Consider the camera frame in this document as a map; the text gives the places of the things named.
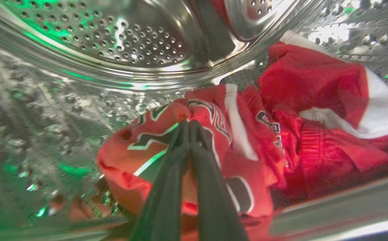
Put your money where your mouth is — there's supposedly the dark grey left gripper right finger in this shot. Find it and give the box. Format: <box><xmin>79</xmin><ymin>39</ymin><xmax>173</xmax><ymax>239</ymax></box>
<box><xmin>189</xmin><ymin>120</ymin><xmax>250</xmax><ymax>241</ymax></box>

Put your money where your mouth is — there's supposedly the stainless steel washing machine drum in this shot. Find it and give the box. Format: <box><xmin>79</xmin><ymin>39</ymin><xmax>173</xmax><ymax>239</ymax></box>
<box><xmin>0</xmin><ymin>0</ymin><xmax>388</xmax><ymax>241</ymax></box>

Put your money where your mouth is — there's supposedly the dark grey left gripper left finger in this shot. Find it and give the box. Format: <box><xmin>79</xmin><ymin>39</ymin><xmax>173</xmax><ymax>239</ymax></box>
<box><xmin>129</xmin><ymin>121</ymin><xmax>190</xmax><ymax>241</ymax></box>

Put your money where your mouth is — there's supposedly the red jersey with white trim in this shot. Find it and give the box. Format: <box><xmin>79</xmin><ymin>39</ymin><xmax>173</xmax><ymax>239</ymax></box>
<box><xmin>69</xmin><ymin>31</ymin><xmax>388</xmax><ymax>241</ymax></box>

